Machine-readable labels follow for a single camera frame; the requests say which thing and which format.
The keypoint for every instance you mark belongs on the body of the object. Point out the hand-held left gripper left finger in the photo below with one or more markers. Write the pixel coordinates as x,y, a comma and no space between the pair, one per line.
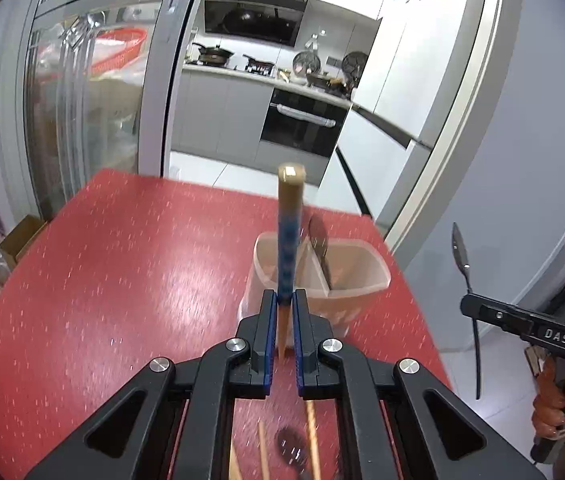
268,340

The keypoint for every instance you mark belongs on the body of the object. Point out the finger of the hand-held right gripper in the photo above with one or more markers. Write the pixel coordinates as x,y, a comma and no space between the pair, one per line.
497,315

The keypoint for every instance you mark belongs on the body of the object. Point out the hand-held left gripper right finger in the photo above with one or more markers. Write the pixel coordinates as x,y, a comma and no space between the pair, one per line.
300,345

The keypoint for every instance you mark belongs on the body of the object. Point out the beige plastic utensil holder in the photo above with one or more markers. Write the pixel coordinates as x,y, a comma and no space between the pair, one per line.
352,305

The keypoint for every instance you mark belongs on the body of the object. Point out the dark metal spoon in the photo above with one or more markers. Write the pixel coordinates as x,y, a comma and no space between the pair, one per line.
460,255
290,447

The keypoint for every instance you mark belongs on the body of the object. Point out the plain wooden chopstick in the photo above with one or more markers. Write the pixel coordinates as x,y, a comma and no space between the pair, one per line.
235,465
313,440
264,452

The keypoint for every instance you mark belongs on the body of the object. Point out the blue patterned wooden chopstick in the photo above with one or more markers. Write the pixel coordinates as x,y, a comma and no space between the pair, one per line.
290,210

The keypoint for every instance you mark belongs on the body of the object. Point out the black built-in oven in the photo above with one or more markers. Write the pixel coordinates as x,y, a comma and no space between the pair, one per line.
302,120

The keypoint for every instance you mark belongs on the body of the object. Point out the grey kitchen cabinet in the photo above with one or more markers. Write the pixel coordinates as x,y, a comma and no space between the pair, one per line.
222,110

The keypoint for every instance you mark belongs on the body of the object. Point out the white refrigerator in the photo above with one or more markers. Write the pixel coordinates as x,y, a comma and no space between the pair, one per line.
412,85

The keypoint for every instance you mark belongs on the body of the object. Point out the black frying pan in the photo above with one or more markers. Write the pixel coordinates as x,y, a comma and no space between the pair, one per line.
323,80

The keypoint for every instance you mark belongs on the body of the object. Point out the cardboard box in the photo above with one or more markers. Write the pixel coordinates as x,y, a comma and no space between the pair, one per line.
20,240

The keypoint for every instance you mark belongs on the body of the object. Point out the black cooking pot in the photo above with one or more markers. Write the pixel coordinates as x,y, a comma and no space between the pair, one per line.
258,63

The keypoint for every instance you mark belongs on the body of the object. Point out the round metal strainer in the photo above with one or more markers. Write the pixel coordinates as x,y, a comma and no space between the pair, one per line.
354,64
306,63

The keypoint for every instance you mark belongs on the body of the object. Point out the black wok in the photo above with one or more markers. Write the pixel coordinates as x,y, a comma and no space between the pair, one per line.
212,53

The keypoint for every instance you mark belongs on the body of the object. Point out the sliding glass door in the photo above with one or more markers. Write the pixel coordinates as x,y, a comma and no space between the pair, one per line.
72,110

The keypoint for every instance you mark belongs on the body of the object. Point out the red plastic basket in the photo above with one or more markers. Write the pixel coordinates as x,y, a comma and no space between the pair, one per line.
122,47

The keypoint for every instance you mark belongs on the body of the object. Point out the black range hood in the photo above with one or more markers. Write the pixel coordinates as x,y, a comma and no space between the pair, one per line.
255,12

